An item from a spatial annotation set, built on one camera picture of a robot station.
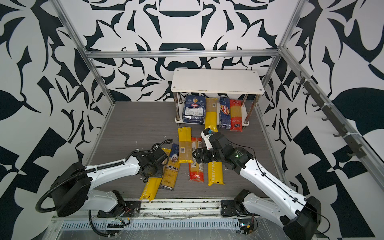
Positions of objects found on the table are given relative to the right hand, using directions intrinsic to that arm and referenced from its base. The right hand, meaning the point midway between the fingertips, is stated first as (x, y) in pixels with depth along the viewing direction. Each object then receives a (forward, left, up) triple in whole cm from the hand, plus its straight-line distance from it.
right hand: (199, 152), depth 74 cm
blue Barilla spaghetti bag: (+33, -18, -9) cm, 39 cm away
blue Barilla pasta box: (+33, +2, -6) cm, 34 cm away
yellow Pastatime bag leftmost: (-11, +24, -14) cm, 30 cm away
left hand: (-3, +22, -15) cm, 27 cm away
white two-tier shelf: (+60, -12, -4) cm, 61 cm away
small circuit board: (-28, -21, -20) cm, 41 cm away
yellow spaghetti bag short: (+12, +8, -15) cm, 21 cm away
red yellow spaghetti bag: (+30, -25, -11) cm, 41 cm away
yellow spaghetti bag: (+32, -9, -10) cm, 35 cm away
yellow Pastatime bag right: (-5, -9, -16) cm, 19 cm away
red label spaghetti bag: (-4, +2, -15) cm, 16 cm away
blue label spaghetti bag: (-4, +16, -15) cm, 22 cm away
